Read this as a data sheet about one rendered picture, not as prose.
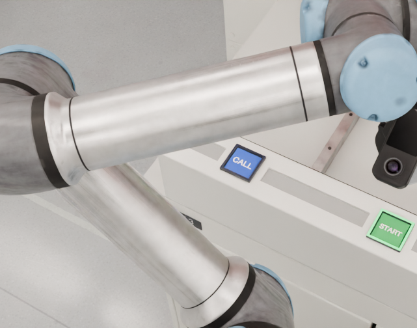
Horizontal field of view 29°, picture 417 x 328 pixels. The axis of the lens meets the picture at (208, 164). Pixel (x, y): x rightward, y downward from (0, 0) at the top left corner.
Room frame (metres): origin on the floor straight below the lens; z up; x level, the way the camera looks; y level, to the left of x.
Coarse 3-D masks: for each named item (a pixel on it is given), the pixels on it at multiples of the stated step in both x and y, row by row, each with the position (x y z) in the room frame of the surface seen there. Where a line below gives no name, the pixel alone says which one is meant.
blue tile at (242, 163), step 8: (240, 152) 0.78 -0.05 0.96; (248, 152) 0.78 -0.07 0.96; (232, 160) 0.77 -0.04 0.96; (240, 160) 0.77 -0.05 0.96; (248, 160) 0.76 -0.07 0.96; (256, 160) 0.76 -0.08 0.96; (232, 168) 0.75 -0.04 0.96; (240, 168) 0.75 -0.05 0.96; (248, 168) 0.75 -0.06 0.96; (248, 176) 0.73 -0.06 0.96
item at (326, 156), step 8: (352, 112) 0.93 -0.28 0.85; (344, 120) 0.91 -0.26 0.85; (352, 120) 0.91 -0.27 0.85; (336, 128) 0.89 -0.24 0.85; (344, 128) 0.89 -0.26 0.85; (352, 128) 0.91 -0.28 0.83; (336, 136) 0.88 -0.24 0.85; (344, 136) 0.88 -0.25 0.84; (328, 144) 0.86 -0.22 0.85; (336, 144) 0.86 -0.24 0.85; (328, 152) 0.84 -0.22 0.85; (336, 152) 0.85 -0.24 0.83; (320, 160) 0.83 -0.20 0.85; (328, 160) 0.82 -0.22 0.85; (312, 168) 0.81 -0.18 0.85; (320, 168) 0.81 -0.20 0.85; (328, 168) 0.83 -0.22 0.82
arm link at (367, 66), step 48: (288, 48) 0.53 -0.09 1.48; (336, 48) 0.51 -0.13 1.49; (384, 48) 0.48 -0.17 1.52; (0, 96) 0.54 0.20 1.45; (48, 96) 0.52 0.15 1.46; (96, 96) 0.51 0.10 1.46; (144, 96) 0.50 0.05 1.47; (192, 96) 0.49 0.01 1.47; (240, 96) 0.48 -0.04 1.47; (288, 96) 0.48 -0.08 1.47; (336, 96) 0.47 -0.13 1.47; (384, 96) 0.46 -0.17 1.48; (0, 144) 0.48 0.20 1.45; (48, 144) 0.47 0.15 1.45; (96, 144) 0.47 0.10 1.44; (144, 144) 0.47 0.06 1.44; (192, 144) 0.47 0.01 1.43; (0, 192) 0.46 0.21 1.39
